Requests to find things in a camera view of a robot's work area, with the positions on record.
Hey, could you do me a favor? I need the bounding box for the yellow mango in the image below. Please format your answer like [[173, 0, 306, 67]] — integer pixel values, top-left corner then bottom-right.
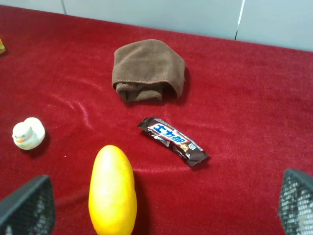
[[89, 145, 137, 235]]

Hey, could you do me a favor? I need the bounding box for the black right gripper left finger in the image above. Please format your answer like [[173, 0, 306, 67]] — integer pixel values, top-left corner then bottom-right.
[[0, 175, 55, 235]]

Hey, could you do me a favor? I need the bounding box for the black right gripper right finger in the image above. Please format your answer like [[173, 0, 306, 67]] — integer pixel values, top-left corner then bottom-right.
[[279, 169, 313, 235]]

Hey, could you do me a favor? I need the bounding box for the folded brown towel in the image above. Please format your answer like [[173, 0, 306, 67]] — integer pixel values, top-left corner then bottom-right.
[[112, 39, 185, 102]]

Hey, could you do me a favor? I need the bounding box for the orange green toy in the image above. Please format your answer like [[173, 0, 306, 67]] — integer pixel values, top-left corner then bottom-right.
[[0, 39, 6, 54]]

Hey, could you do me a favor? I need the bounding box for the red velvet tablecloth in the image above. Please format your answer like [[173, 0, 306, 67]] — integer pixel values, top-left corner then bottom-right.
[[0, 6, 313, 235]]

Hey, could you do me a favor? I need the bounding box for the brown chocolate bar wrapper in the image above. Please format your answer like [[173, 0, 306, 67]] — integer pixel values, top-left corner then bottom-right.
[[137, 117, 211, 167]]

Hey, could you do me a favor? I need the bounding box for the white rubber duck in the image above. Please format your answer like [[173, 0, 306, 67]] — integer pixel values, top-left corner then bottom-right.
[[12, 117, 45, 150]]

